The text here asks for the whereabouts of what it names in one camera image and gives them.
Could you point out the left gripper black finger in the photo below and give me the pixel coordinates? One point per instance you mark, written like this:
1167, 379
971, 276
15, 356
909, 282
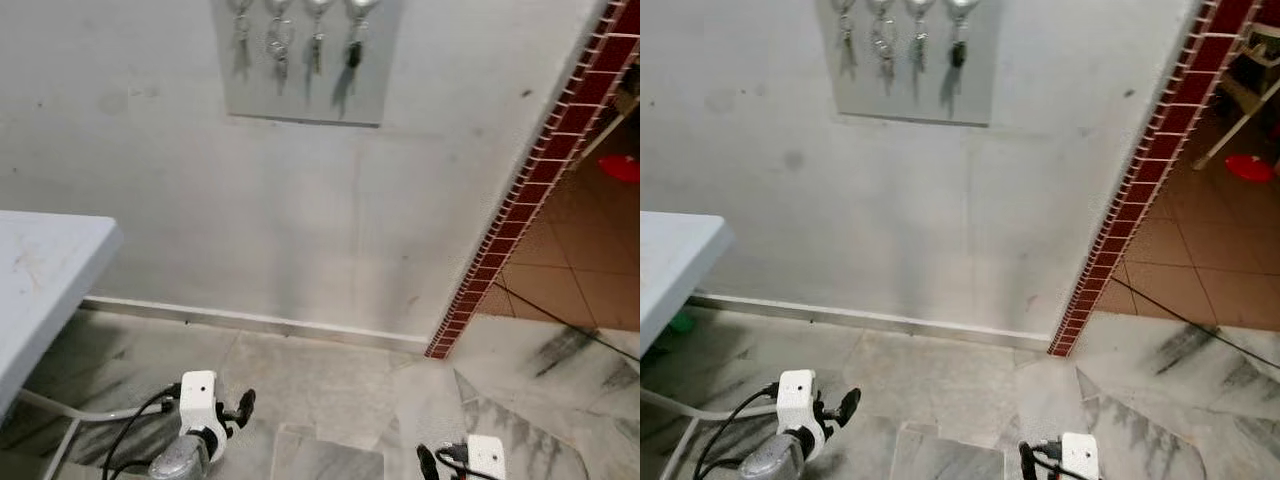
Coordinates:
850, 405
246, 405

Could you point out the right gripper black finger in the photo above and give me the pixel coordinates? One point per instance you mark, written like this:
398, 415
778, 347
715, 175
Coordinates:
1030, 465
428, 465

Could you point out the white plastic folding table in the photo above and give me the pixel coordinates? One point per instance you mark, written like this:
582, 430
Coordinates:
45, 290
675, 270

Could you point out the pale wooden stand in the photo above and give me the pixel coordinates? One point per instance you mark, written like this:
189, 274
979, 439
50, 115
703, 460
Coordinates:
1235, 132
605, 138

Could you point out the black headed key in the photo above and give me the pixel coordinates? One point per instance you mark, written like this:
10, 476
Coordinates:
353, 55
958, 55

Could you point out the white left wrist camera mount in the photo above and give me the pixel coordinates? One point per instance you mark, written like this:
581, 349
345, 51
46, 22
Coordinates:
797, 400
198, 400

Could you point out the grey wall board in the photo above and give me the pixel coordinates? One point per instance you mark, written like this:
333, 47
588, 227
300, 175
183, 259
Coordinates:
310, 95
910, 95

